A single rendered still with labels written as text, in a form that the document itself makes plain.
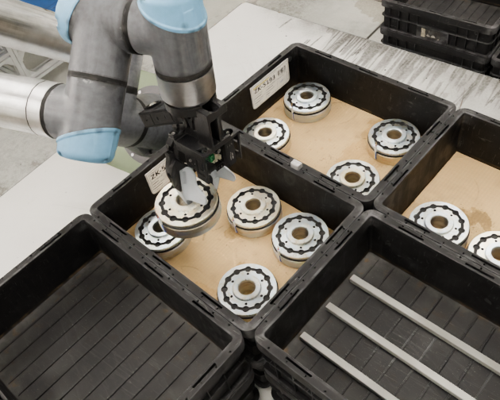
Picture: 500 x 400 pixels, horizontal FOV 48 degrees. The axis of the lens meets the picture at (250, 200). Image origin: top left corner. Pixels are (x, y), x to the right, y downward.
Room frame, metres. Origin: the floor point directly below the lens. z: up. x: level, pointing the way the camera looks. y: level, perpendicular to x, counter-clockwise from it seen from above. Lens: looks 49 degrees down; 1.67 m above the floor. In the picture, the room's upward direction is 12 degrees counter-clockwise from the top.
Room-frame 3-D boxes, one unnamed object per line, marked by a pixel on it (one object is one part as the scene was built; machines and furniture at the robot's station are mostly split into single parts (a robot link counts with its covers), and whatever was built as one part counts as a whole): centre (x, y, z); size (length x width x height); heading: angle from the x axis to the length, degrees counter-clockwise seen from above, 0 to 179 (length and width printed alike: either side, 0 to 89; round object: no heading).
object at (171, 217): (0.60, 0.10, 1.01); 0.10 x 0.10 x 0.01
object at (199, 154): (0.61, 0.05, 1.14); 0.09 x 0.08 x 0.12; 39
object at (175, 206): (0.60, 0.10, 1.01); 0.05 x 0.05 x 0.01
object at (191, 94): (0.62, 0.05, 1.22); 0.08 x 0.08 x 0.05
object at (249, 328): (0.64, 0.05, 0.92); 0.40 x 0.30 x 0.02; 39
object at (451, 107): (0.83, -0.18, 0.92); 0.40 x 0.30 x 0.02; 39
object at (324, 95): (0.96, -0.17, 0.86); 0.10 x 0.10 x 0.01
